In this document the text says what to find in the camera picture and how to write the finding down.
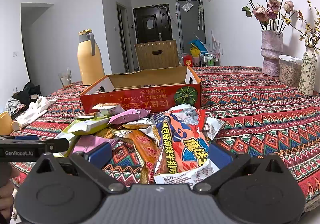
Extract red blue snack bag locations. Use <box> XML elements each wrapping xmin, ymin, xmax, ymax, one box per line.
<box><xmin>152</xmin><ymin>104</ymin><xmax>219</xmax><ymax>188</ymax></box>

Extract pink snack packet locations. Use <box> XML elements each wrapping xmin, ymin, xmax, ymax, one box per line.
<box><xmin>108</xmin><ymin>109</ymin><xmax>150</xmax><ymax>125</ymax></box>

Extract green white nut bar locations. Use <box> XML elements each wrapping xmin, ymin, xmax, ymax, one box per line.
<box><xmin>56</xmin><ymin>116</ymin><xmax>111</xmax><ymax>140</ymax></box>

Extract person's hand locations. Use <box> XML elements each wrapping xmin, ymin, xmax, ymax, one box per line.
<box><xmin>0</xmin><ymin>165</ymin><xmax>20</xmax><ymax>223</ymax></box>

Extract white silver snack packet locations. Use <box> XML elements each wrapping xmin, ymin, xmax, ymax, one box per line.
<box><xmin>203</xmin><ymin>117</ymin><xmax>225</xmax><ymax>140</ymax></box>

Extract white cotton glove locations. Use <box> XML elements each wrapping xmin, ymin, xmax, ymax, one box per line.
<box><xmin>11</xmin><ymin>97</ymin><xmax>57</xmax><ymax>131</ymax></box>

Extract black folding chair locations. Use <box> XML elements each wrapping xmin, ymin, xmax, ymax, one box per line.
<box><xmin>12</xmin><ymin>82</ymin><xmax>42</xmax><ymax>105</ymax></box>

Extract small jelly cup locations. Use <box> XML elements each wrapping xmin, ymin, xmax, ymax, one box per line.
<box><xmin>93</xmin><ymin>103</ymin><xmax>125</xmax><ymax>116</ymax></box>

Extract patterned red tablecloth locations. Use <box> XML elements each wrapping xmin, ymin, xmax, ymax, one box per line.
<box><xmin>11</xmin><ymin>66</ymin><xmax>319</xmax><ymax>212</ymax></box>

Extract orange snack packet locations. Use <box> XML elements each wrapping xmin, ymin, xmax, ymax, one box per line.
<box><xmin>124</xmin><ymin>130</ymin><xmax>157</xmax><ymax>184</ymax></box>

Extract glass cup with drink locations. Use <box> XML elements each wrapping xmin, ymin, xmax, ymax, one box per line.
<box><xmin>58</xmin><ymin>69</ymin><xmax>72</xmax><ymax>88</ymax></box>

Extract yellow thermos jug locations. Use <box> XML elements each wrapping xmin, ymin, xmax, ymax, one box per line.
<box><xmin>77</xmin><ymin>29</ymin><xmax>105</xmax><ymax>86</ymax></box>

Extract red cardboard snack box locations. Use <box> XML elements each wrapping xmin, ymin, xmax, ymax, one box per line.
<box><xmin>80</xmin><ymin>66</ymin><xmax>202</xmax><ymax>113</ymax></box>

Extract floral slim vase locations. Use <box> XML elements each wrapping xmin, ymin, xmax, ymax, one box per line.
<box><xmin>299</xmin><ymin>46</ymin><xmax>317</xmax><ymax>96</ymax></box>

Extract pink ceramic vase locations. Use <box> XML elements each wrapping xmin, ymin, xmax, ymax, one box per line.
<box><xmin>261</xmin><ymin>30</ymin><xmax>284</xmax><ymax>77</ymax></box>

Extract brown cardboard box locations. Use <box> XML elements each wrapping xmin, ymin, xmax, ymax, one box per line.
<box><xmin>135</xmin><ymin>40</ymin><xmax>179</xmax><ymax>70</ymax></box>

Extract dried pink roses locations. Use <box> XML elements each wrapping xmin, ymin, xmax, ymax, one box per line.
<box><xmin>241</xmin><ymin>0</ymin><xmax>300</xmax><ymax>33</ymax></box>

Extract dark entrance door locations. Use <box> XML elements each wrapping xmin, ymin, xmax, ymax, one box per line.
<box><xmin>133</xmin><ymin>4</ymin><xmax>172</xmax><ymax>44</ymax></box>

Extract grey refrigerator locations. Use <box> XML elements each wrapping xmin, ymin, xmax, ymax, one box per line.
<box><xmin>176</xmin><ymin>0</ymin><xmax>206</xmax><ymax>54</ymax></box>

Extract wire basket cart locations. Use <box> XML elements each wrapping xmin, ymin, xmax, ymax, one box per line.
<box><xmin>200</xmin><ymin>52</ymin><xmax>220</xmax><ymax>67</ymax></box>

